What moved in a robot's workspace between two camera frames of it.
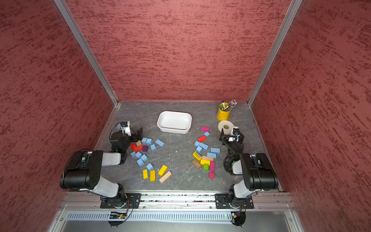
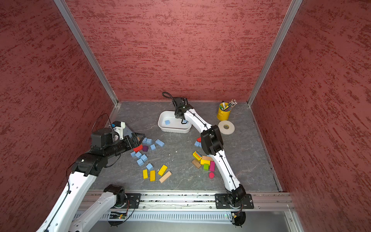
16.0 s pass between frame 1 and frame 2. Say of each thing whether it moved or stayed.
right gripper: moved
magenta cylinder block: stayed
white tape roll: stayed
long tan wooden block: stayed
